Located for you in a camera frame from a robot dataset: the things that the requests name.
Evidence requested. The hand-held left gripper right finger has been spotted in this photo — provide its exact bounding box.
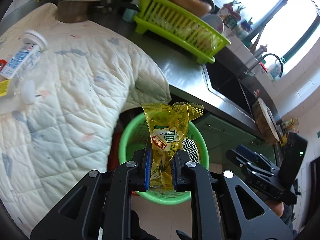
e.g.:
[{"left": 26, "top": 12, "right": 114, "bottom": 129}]
[{"left": 171, "top": 150, "right": 294, "bottom": 240}]

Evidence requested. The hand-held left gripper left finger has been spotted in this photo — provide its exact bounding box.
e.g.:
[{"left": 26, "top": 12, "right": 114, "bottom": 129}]
[{"left": 30, "top": 146, "right": 152, "bottom": 240}]

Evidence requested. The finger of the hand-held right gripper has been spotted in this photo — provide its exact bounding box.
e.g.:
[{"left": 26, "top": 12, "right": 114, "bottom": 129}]
[
  {"left": 236, "top": 144, "right": 279, "bottom": 173},
  {"left": 226, "top": 149, "right": 273, "bottom": 180}
]

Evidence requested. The green plastic basket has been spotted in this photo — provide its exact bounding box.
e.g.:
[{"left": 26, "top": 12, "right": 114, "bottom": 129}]
[{"left": 118, "top": 112, "right": 210, "bottom": 206}]

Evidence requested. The yellow snack wrapper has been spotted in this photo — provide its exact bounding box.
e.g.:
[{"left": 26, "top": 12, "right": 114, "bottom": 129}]
[{"left": 142, "top": 102, "right": 204, "bottom": 189}]

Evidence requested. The small white plastic piece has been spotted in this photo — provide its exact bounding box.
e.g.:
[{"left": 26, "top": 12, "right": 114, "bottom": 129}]
[{"left": 21, "top": 80, "right": 35, "bottom": 105}]

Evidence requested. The yellow packet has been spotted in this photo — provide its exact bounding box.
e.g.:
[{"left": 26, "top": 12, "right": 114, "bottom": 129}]
[{"left": 0, "top": 79, "right": 12, "bottom": 97}]

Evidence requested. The white tablet tube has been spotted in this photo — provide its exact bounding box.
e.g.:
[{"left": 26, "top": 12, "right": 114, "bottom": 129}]
[{"left": 0, "top": 29, "right": 48, "bottom": 80}]

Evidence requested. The person's right hand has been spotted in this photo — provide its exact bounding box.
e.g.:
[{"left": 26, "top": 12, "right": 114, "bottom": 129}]
[{"left": 267, "top": 201, "right": 285, "bottom": 217}]

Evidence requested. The green cabinet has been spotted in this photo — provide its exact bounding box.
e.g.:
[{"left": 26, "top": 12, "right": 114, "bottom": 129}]
[{"left": 192, "top": 112, "right": 275, "bottom": 165}]

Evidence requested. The round wooden board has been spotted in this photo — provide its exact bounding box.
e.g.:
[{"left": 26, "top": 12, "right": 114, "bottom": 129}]
[{"left": 252, "top": 97, "right": 280, "bottom": 143}]

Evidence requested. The steel sink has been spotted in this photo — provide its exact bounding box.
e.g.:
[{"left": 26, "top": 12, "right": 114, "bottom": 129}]
[{"left": 202, "top": 46, "right": 255, "bottom": 117}]

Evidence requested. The metal faucet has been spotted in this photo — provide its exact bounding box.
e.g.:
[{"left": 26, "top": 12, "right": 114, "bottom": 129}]
[{"left": 246, "top": 44, "right": 284, "bottom": 78}]

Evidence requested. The white quilted blanket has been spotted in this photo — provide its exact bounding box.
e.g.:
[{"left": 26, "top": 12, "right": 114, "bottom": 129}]
[{"left": 0, "top": 2, "right": 172, "bottom": 238}]

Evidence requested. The white bowl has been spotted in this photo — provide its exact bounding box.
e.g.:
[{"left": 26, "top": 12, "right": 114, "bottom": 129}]
[{"left": 201, "top": 14, "right": 225, "bottom": 34}]

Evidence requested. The sprouting red bulb plant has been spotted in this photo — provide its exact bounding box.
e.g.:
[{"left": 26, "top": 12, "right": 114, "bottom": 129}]
[{"left": 224, "top": 0, "right": 247, "bottom": 20}]

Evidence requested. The green dish rack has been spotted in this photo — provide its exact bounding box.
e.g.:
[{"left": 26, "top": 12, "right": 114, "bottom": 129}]
[{"left": 133, "top": 0, "right": 232, "bottom": 64}]

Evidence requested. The teal cup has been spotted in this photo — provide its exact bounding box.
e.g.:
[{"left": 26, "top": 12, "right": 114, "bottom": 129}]
[{"left": 122, "top": 8, "right": 139, "bottom": 22}]

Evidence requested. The metal saucepan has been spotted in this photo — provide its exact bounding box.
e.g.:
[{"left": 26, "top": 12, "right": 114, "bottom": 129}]
[{"left": 57, "top": 0, "right": 140, "bottom": 23}]

